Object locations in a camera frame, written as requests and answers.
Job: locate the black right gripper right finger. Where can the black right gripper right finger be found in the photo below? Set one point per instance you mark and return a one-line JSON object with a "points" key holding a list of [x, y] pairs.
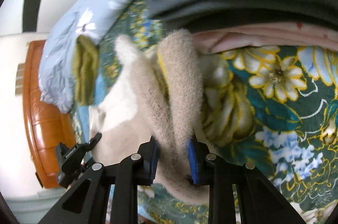
{"points": [[235, 190]]}

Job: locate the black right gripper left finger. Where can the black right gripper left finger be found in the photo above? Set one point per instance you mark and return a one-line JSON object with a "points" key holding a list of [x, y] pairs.
{"points": [[87, 200]]}

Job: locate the beige fuzzy sweater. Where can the beige fuzzy sweater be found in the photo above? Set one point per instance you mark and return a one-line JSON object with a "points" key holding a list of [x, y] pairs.
{"points": [[158, 94]]}

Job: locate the teal floral bed blanket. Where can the teal floral bed blanket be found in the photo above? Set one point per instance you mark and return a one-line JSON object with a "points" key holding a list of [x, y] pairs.
{"points": [[272, 106]]}

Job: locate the olive green knit garment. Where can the olive green knit garment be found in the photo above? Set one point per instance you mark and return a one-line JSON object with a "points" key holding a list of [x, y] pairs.
{"points": [[84, 70]]}

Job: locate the light blue floral duvet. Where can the light blue floral duvet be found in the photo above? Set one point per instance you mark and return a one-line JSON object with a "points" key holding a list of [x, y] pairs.
{"points": [[92, 18]]}

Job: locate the pink folded garment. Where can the pink folded garment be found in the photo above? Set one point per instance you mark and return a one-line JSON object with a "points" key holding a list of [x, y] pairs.
{"points": [[265, 34]]}

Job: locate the orange wooden bed frame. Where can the orange wooden bed frame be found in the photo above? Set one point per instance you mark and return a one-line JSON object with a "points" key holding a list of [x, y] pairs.
{"points": [[45, 125]]}

